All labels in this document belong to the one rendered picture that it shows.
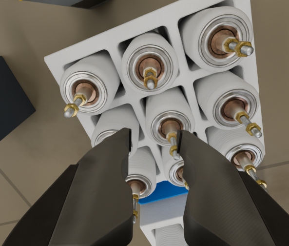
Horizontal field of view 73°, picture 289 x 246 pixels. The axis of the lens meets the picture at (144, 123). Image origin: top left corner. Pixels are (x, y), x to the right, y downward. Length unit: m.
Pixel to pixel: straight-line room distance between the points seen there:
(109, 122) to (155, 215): 0.41
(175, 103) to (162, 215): 0.43
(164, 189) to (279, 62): 0.52
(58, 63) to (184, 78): 0.25
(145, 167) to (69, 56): 0.28
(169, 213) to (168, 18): 0.55
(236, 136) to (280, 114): 0.35
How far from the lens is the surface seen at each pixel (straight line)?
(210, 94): 0.38
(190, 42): 0.34
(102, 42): 0.41
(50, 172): 0.86
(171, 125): 0.36
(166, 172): 0.44
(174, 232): 0.70
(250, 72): 0.46
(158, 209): 0.72
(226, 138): 0.44
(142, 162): 0.46
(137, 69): 0.33
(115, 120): 0.39
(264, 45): 0.66
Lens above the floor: 0.58
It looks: 62 degrees down
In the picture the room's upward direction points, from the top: 178 degrees counter-clockwise
